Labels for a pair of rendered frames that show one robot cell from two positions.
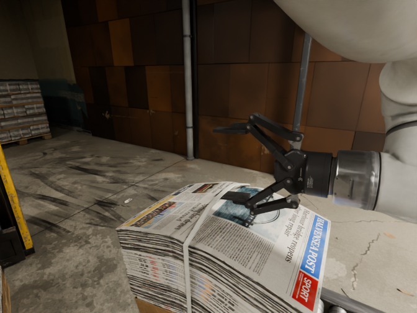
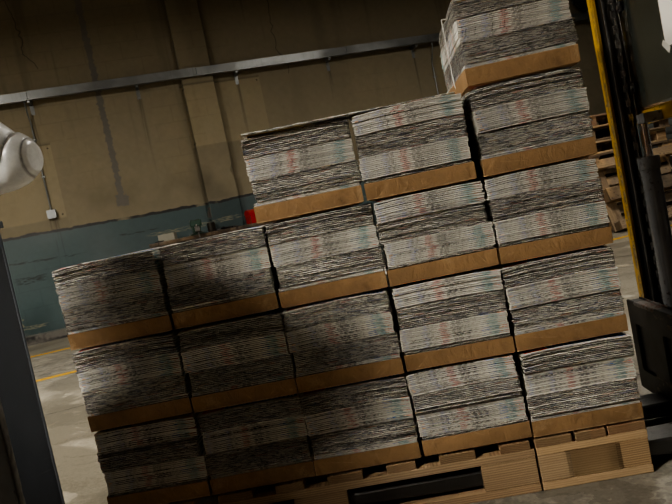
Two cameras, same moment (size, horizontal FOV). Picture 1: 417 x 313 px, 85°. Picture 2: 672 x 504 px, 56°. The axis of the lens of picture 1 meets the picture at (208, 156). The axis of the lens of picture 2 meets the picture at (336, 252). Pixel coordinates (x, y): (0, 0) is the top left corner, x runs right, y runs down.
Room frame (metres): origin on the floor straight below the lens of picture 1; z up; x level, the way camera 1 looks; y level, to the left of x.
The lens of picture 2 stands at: (1.89, -0.17, 0.82)
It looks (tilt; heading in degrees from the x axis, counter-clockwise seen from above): 3 degrees down; 135
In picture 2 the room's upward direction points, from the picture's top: 12 degrees counter-clockwise
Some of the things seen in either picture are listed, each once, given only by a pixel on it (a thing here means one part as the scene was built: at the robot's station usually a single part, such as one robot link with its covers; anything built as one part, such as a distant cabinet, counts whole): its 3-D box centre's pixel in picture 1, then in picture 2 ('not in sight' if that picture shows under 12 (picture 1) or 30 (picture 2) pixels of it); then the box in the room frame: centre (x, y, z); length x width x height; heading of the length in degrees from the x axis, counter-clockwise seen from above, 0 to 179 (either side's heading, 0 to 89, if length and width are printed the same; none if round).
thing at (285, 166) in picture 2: not in sight; (307, 175); (0.56, 1.11, 0.95); 0.38 x 0.29 x 0.23; 133
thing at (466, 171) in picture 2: not in sight; (416, 183); (0.78, 1.30, 0.86); 0.38 x 0.29 x 0.04; 130
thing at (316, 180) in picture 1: (301, 172); not in sight; (0.37, -0.16, 1.31); 0.09 x 0.07 x 0.08; 60
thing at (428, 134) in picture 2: not in sight; (409, 153); (0.78, 1.30, 0.95); 0.38 x 0.29 x 0.23; 130
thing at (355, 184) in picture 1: (350, 178); not in sight; (0.33, -0.23, 1.31); 0.09 x 0.06 x 0.09; 149
